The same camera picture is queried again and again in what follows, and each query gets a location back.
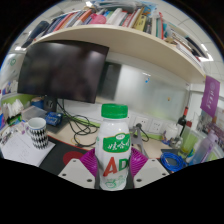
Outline dark wine bottle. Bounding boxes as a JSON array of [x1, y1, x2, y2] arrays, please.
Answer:
[[176, 106, 190, 139]]

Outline white tissue stack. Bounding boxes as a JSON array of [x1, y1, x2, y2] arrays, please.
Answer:
[[1, 99, 25, 121]]

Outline coiled blue cable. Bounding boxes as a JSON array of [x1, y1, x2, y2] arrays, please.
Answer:
[[160, 151, 188, 174]]

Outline white drink bottle green cap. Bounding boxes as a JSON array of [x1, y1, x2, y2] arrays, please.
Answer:
[[94, 103, 132, 192]]

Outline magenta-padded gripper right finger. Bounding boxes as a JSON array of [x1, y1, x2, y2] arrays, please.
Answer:
[[128, 147, 171, 190]]

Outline blue circuit board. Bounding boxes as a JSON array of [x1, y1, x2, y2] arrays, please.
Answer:
[[44, 111, 64, 127]]

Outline black-white diamond pattern mug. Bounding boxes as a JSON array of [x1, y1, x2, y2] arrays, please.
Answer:
[[23, 117, 50, 150]]

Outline white wall socket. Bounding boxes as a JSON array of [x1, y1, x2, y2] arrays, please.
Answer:
[[149, 119, 164, 134], [133, 115, 149, 129]]

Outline black desk mat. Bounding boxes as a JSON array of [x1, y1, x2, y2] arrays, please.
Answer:
[[39, 136, 98, 176]]

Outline purple pennant flag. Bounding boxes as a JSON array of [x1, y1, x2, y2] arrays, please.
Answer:
[[199, 75, 222, 118]]

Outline black cable bundle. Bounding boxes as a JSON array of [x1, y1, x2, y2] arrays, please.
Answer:
[[56, 99, 101, 148]]

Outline ceiling lights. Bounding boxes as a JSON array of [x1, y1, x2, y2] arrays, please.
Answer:
[[14, 0, 214, 63]]

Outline group photo poster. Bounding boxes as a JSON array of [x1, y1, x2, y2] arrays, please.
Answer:
[[199, 113, 224, 138]]

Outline clear plastic box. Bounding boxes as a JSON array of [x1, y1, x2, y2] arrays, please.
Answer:
[[20, 105, 48, 123]]

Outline grey metal laptop stand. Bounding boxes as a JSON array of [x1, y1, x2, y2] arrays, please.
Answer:
[[129, 123, 150, 159]]

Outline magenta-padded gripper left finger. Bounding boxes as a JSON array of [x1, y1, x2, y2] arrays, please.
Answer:
[[57, 148, 100, 190]]

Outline black computer monitor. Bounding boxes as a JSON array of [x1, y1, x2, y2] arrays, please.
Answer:
[[17, 39, 110, 113]]

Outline flat round red coaster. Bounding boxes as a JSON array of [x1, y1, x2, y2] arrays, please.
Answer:
[[62, 150, 88, 166]]

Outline translucent purple water bottle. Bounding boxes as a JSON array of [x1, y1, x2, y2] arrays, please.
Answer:
[[188, 129, 219, 167]]

